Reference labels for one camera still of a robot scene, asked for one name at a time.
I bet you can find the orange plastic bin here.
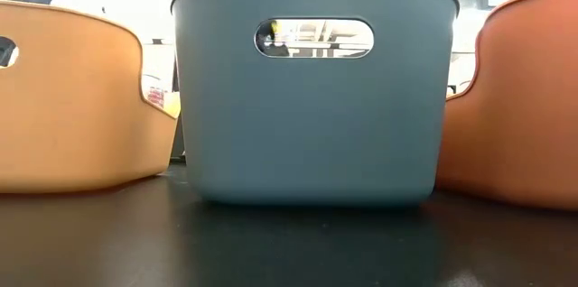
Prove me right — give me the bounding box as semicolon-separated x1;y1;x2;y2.
434;0;578;212

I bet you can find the yellow plastic bin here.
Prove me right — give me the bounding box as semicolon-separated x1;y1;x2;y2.
0;0;182;195

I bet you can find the blue-grey plastic bin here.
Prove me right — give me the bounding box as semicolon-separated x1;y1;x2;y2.
170;0;461;207

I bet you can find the black frame upright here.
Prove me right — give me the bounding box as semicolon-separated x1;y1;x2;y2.
170;47;187;164

